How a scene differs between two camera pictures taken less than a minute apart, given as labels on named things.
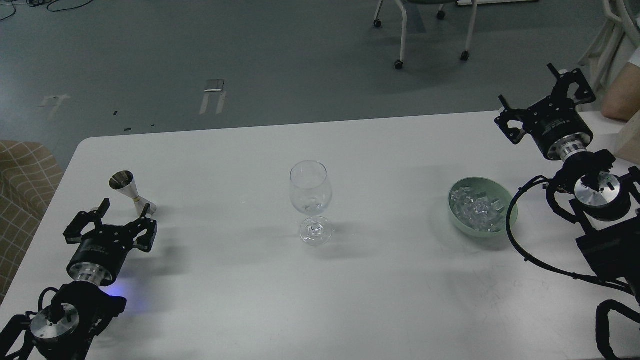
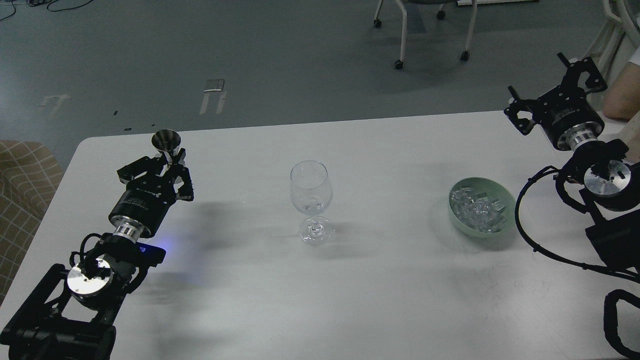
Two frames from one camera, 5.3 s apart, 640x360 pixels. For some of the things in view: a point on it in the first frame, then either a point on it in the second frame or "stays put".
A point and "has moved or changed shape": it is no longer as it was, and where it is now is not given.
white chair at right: (617, 44) stays put
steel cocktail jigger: (124, 182) has moved or changed shape
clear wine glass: (311, 192) stays put
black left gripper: (101, 252) to (147, 198)
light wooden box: (627, 142) stays put
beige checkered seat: (29, 174) stays put
